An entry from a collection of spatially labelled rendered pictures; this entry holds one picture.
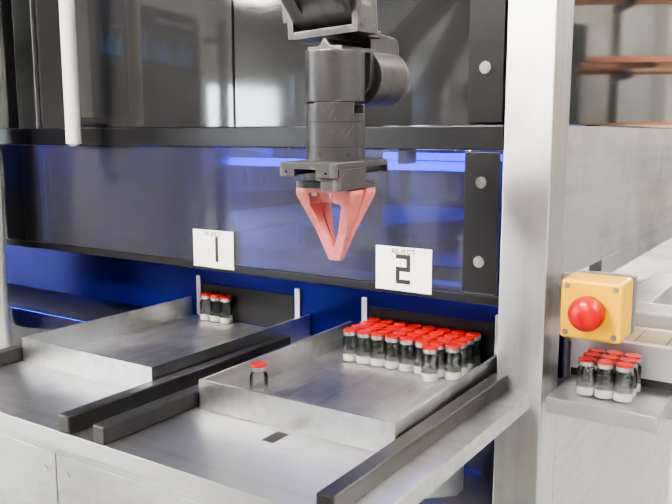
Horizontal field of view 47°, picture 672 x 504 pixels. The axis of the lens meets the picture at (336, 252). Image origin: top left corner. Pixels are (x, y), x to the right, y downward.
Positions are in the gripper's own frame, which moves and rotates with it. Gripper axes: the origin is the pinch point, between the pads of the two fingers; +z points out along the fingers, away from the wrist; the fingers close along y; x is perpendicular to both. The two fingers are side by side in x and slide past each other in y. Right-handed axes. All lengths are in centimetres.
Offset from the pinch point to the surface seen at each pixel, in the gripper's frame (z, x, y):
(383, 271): 7.6, 9.6, 26.3
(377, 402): 20.4, 2.4, 12.5
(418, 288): 9.3, 4.2, 26.3
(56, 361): 19.6, 45.9, 0.0
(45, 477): 58, 87, 25
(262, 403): 18.0, 9.8, -0.1
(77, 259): 15, 84, 34
